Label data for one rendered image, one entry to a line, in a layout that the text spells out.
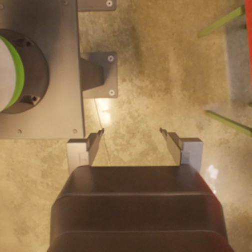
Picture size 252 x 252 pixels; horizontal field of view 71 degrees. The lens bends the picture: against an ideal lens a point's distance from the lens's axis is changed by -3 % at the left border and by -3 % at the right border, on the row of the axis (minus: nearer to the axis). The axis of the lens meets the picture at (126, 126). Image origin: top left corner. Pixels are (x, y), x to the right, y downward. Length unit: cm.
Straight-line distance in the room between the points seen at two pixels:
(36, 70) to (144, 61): 99
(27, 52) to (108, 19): 101
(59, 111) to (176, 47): 106
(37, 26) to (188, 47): 108
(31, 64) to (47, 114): 10
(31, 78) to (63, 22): 11
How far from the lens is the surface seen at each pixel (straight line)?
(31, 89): 34
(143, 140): 134
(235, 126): 107
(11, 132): 42
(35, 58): 35
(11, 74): 28
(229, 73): 143
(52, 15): 38
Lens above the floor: 126
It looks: 75 degrees down
